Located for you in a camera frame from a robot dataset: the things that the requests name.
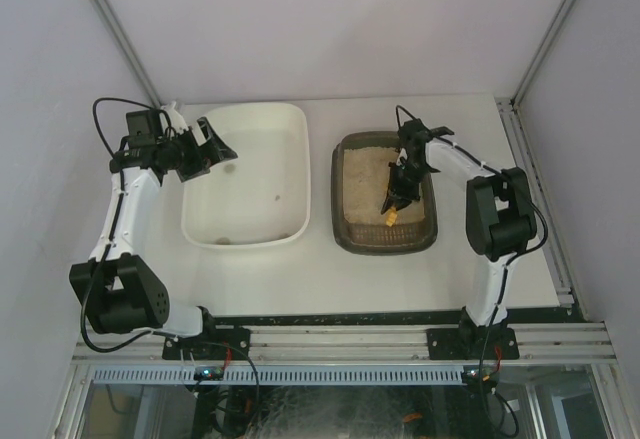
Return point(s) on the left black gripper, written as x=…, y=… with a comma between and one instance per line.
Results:
x=191, y=157

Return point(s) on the aluminium frame post left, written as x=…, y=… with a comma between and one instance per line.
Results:
x=115, y=29

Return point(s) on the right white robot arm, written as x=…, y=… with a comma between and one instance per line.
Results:
x=500, y=217

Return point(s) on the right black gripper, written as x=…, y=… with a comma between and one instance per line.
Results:
x=405, y=179

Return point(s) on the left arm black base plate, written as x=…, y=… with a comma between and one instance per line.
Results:
x=216, y=342

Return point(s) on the dark grey litter box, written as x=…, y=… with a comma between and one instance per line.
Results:
x=359, y=178

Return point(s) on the yellow litter scoop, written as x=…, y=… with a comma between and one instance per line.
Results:
x=395, y=184

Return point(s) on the white plastic tub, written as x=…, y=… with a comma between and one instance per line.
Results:
x=267, y=201

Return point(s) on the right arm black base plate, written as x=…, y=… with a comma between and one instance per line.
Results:
x=456, y=343

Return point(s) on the aluminium frame post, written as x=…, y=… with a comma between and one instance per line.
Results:
x=115, y=29
x=548, y=41

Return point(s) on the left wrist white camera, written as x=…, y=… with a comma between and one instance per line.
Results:
x=176, y=119

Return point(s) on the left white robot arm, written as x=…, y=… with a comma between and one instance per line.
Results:
x=118, y=291

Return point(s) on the grey slotted cable duct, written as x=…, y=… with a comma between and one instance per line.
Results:
x=290, y=375

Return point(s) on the aluminium frame post right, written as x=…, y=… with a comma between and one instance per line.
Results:
x=548, y=41

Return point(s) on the aluminium mounting rail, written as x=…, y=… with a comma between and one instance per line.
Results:
x=538, y=344

